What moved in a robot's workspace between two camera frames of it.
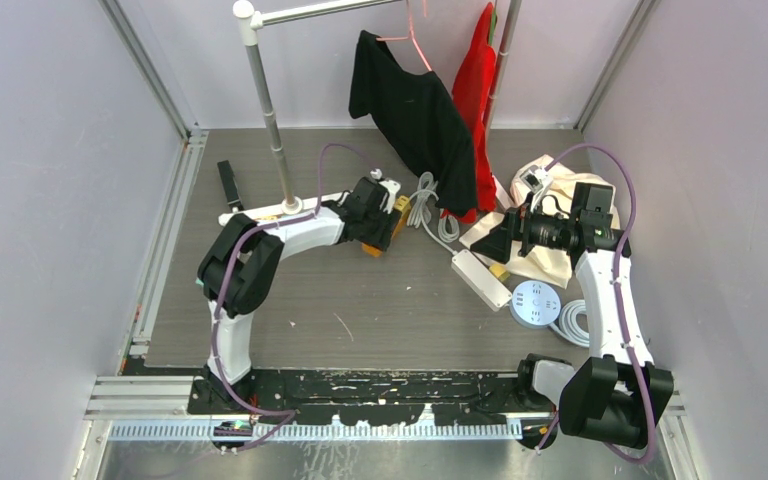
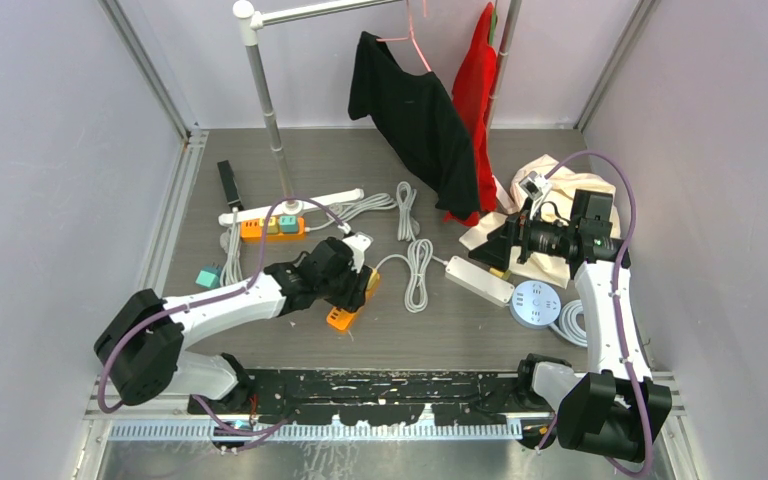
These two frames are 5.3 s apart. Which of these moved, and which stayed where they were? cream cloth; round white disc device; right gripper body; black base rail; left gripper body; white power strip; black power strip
Moved: left gripper body; white power strip
Stayed: black base rail; cream cloth; round white disc device; right gripper body; black power strip
